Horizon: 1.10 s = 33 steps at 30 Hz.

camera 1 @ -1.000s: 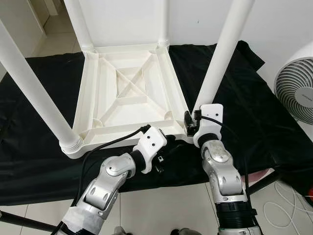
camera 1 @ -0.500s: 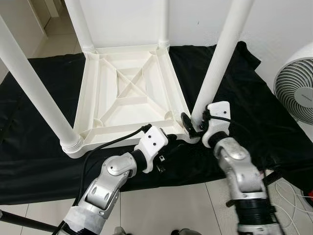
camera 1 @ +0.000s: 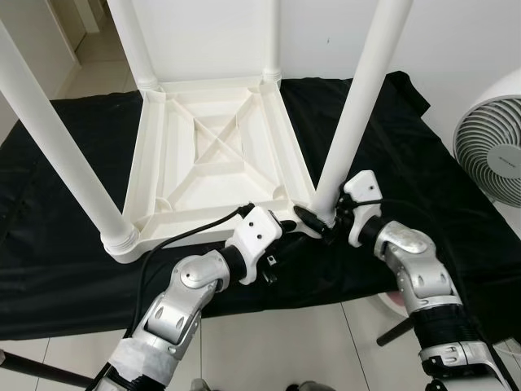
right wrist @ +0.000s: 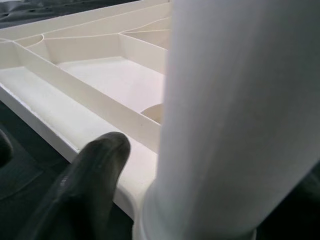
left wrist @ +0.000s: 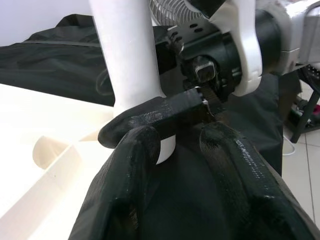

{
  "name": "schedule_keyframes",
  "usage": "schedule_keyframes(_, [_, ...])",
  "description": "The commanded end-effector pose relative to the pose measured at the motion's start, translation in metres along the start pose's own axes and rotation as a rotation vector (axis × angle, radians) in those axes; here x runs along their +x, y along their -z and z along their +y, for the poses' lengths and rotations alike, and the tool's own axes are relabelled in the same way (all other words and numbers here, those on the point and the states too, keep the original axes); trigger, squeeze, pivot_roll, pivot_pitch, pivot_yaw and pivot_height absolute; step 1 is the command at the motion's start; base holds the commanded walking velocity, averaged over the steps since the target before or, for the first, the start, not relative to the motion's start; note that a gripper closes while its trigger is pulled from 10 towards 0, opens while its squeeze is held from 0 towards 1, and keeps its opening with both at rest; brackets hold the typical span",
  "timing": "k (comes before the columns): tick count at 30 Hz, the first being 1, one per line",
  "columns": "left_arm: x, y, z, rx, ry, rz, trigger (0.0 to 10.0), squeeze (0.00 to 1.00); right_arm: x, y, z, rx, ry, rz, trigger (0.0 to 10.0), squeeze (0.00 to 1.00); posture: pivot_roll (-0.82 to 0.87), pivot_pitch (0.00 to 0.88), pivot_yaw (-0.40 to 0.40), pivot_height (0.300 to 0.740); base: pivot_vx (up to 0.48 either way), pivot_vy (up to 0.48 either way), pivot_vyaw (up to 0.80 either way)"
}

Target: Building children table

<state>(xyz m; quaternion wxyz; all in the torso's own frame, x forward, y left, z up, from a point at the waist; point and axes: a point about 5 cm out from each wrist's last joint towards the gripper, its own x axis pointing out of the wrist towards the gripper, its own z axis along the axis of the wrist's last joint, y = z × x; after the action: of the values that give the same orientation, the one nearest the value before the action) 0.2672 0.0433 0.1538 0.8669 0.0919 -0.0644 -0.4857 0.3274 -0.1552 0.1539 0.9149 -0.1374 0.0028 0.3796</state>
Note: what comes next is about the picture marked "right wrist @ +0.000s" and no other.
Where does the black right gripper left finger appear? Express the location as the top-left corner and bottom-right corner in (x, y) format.
(22, 132), (133, 240)

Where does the black table cloth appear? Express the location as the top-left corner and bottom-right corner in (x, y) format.
(0, 0), (320, 240)

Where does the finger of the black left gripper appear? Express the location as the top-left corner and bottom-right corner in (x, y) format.
(0, 128), (14, 169)

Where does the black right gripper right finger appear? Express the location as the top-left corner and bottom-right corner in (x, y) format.
(254, 172), (320, 240)

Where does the white plastic table leg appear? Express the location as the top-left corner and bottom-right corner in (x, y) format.
(134, 0), (320, 240)

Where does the white plastic children table top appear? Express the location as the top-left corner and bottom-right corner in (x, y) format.
(0, 0), (173, 240)

